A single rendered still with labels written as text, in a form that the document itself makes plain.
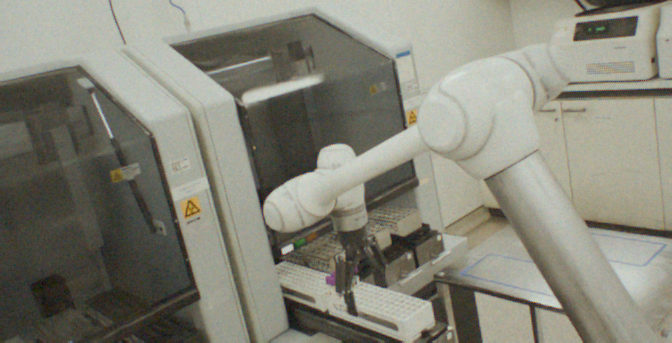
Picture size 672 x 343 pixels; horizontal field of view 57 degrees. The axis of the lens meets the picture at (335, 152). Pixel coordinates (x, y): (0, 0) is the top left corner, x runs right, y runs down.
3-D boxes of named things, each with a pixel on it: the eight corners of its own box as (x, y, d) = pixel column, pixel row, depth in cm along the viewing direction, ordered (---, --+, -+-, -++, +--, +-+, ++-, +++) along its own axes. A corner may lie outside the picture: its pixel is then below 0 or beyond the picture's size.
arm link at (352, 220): (372, 200, 156) (376, 222, 157) (347, 197, 163) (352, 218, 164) (345, 213, 150) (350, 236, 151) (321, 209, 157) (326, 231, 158)
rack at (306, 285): (263, 292, 193) (259, 274, 192) (288, 278, 199) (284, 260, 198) (325, 315, 171) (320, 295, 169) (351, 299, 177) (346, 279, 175)
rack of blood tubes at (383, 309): (328, 315, 169) (323, 294, 168) (354, 298, 175) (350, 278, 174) (410, 345, 147) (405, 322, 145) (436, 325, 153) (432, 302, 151)
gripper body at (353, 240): (349, 234, 152) (356, 269, 154) (373, 221, 157) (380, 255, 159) (329, 230, 158) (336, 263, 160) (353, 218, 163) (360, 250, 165)
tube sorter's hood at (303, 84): (192, 232, 213) (141, 49, 199) (323, 175, 250) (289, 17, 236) (280, 259, 174) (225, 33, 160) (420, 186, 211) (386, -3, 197)
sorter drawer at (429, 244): (292, 237, 255) (288, 216, 253) (318, 224, 263) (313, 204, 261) (429, 270, 200) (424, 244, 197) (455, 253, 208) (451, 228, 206)
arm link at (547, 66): (484, 66, 124) (446, 82, 115) (560, 20, 111) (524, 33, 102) (515, 124, 123) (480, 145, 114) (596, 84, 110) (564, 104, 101)
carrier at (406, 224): (418, 225, 216) (415, 209, 215) (422, 226, 214) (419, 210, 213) (395, 238, 209) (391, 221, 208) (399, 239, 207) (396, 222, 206)
